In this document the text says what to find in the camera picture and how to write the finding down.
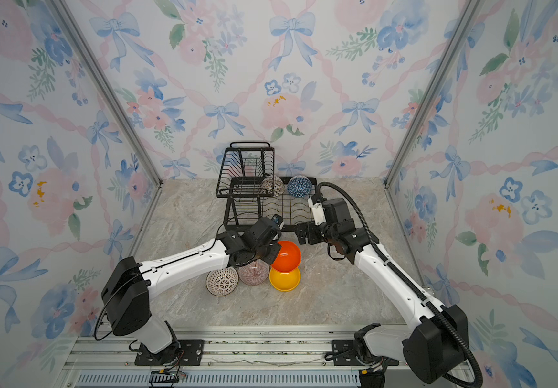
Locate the aluminium frame post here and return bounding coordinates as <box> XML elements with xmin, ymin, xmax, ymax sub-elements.
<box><xmin>384</xmin><ymin>0</ymin><xmax>482</xmax><ymax>189</ymax></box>
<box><xmin>46</xmin><ymin>0</ymin><xmax>163</xmax><ymax>188</ymax></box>

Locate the black corrugated cable conduit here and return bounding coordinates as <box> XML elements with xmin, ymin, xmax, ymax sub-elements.
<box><xmin>316</xmin><ymin>181</ymin><xmax>483</xmax><ymax>388</ymax></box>

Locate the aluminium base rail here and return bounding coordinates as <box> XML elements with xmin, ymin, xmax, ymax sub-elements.
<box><xmin>60</xmin><ymin>323</ymin><xmax>479</xmax><ymax>388</ymax></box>

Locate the white lattice patterned bowl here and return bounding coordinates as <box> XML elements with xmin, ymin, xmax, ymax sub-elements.
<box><xmin>205</xmin><ymin>268</ymin><xmax>239</xmax><ymax>297</ymax></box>

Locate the blue triangle patterned bowl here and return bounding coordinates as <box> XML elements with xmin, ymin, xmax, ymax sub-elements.
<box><xmin>286</xmin><ymin>176</ymin><xmax>314</xmax><ymax>198</ymax></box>

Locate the aluminium frame post right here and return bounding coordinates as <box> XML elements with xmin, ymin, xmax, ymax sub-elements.
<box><xmin>384</xmin><ymin>0</ymin><xmax>482</xmax><ymax>189</ymax></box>

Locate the aluminium frame post left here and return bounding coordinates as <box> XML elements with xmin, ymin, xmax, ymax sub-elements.
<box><xmin>46</xmin><ymin>0</ymin><xmax>163</xmax><ymax>188</ymax></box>

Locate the black wire dish rack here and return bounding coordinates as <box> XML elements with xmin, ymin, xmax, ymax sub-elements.
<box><xmin>216</xmin><ymin>141</ymin><xmax>317</xmax><ymax>232</ymax></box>

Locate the pink striped patterned bowl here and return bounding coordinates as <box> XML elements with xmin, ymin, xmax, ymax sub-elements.
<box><xmin>238</xmin><ymin>260</ymin><xmax>270</xmax><ymax>286</ymax></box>

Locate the orange plastic bowl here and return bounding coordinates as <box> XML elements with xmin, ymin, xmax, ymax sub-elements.
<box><xmin>272</xmin><ymin>240</ymin><xmax>301</xmax><ymax>273</ymax></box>

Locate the brown floral patterned bowl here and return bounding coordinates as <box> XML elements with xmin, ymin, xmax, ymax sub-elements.
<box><xmin>260</xmin><ymin>176</ymin><xmax>286</xmax><ymax>197</ymax></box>

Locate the yellow plastic bowl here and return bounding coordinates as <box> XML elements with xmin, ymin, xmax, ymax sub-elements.
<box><xmin>269</xmin><ymin>268</ymin><xmax>301</xmax><ymax>293</ymax></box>

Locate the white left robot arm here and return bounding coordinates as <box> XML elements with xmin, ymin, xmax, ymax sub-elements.
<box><xmin>94</xmin><ymin>214</ymin><xmax>284</xmax><ymax>354</ymax></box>

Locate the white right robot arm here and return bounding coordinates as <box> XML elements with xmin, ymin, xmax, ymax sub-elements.
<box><xmin>296</xmin><ymin>195</ymin><xmax>469</xmax><ymax>383</ymax></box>

